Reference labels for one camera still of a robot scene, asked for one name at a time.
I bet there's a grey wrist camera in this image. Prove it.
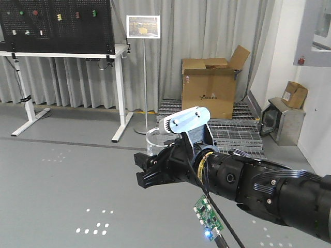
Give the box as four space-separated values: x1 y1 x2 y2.
158 106 210 135

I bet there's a white standing desk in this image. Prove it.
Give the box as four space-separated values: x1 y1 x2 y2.
1 44 133 143

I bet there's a black pegboard panel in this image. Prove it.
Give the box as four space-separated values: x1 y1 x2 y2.
1 1 115 55

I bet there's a green circuit board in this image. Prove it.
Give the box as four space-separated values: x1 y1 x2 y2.
193 195 224 241

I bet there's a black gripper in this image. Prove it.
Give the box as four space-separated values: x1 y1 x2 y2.
134 140 220 189

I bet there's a sign on metal stand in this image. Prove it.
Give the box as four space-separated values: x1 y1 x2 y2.
126 15 160 135

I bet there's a clear glass beaker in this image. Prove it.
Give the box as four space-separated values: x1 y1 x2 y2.
145 128 178 156

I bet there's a grey curtain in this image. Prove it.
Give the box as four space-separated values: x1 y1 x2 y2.
0 0 276 113

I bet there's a large cardboard box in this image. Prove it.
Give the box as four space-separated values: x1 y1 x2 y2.
182 45 250 119

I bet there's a metal floor grating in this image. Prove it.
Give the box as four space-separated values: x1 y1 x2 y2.
156 98 267 160

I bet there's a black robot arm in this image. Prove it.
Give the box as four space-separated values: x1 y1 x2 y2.
134 139 330 242

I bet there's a small steel box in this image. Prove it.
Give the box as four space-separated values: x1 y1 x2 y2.
260 97 306 146

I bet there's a small cardboard box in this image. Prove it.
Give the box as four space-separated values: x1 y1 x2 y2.
281 81 308 109

